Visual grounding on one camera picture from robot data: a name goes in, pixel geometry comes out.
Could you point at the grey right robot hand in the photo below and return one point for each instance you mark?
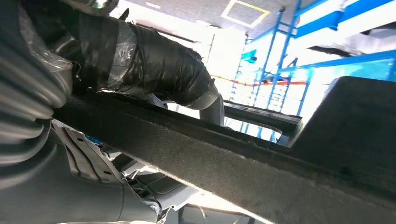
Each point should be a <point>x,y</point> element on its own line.
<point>154,65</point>

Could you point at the yellow floor tape square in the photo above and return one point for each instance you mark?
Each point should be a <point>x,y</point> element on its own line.
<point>235,21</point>

